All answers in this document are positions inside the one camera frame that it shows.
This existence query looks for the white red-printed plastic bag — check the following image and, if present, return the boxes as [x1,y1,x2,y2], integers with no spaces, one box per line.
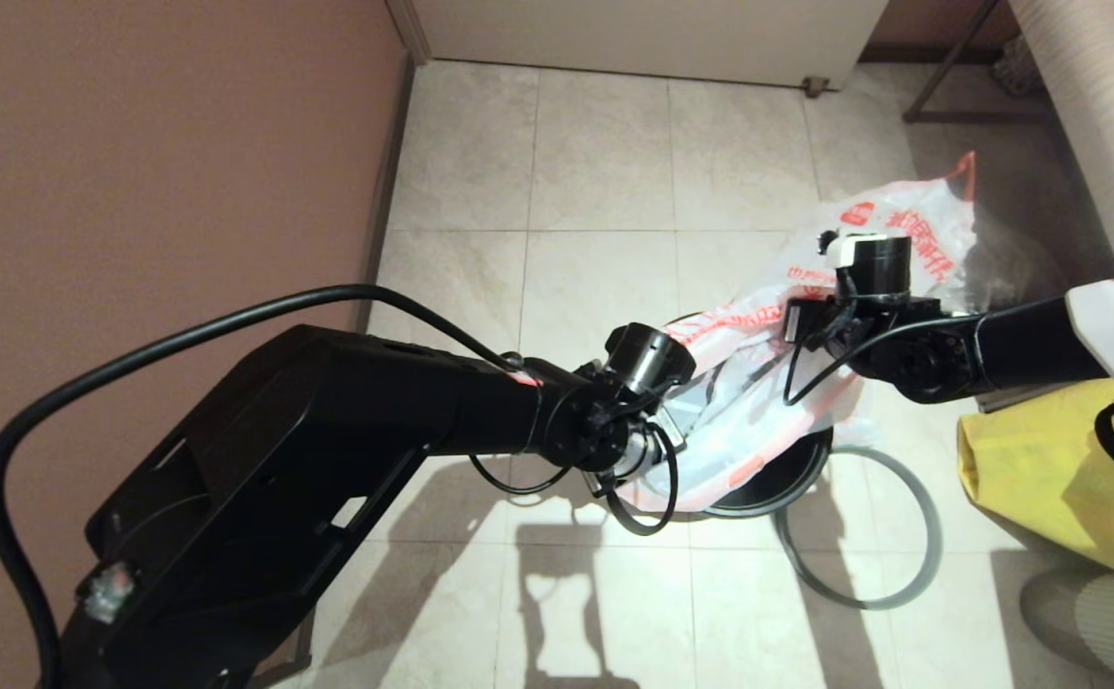
[766,150,981,322]
[614,287,869,515]

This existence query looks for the grey trash can ring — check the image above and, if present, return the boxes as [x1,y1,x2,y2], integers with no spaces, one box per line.
[775,445,943,611]

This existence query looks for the grey round trash bin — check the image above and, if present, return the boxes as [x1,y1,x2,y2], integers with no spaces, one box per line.
[657,311,834,521]

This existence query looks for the clear bag with dark contents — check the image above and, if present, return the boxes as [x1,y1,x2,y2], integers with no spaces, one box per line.
[949,220,1070,312]

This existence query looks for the yellow fabric bag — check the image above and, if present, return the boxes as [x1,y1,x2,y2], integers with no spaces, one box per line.
[957,378,1114,578]

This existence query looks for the small woven basket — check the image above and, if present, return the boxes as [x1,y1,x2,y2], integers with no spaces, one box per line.
[990,43,1036,100]

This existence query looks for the beige striped upholstered seat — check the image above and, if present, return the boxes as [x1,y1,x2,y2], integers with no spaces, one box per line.
[1002,0,1114,278]

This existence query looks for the white door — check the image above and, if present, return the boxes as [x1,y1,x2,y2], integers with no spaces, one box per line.
[412,0,891,95]

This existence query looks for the grey ribbed round object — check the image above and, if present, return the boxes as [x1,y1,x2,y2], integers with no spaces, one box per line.
[1016,569,1114,689]

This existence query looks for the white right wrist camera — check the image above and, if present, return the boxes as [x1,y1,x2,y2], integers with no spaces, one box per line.
[815,230,861,271]

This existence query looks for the dark metal furniture frame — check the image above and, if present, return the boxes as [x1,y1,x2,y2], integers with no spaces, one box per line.
[900,0,1046,125]

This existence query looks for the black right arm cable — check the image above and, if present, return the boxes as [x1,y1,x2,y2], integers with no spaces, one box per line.
[783,311,1114,496]

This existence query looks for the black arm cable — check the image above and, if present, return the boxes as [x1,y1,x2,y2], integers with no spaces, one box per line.
[0,284,682,689]
[783,311,1114,496]

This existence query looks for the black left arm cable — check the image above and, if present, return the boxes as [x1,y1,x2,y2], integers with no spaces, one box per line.
[0,284,682,689]

